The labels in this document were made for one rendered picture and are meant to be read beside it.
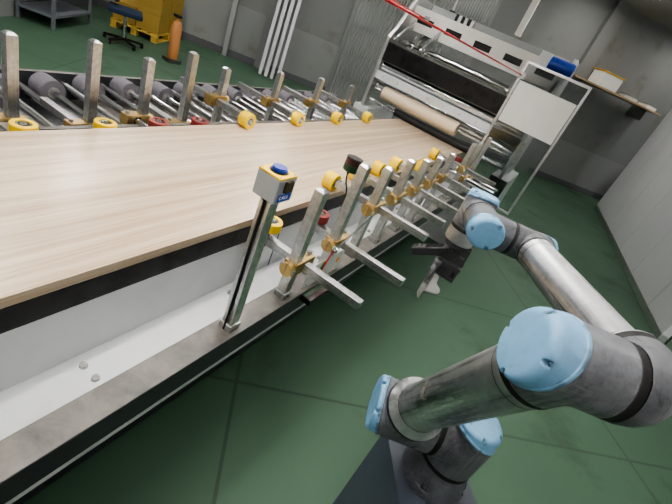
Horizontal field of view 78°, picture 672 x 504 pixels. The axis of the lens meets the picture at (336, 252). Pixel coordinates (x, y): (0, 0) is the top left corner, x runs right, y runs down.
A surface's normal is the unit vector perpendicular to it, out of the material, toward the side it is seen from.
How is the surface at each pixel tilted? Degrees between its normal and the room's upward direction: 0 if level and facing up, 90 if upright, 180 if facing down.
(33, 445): 0
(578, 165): 90
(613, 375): 55
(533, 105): 90
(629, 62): 90
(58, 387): 0
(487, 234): 90
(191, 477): 0
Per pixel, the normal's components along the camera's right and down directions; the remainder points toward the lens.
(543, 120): -0.50, 0.28
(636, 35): 0.05, 0.54
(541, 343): -0.88, -0.44
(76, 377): 0.36, -0.80
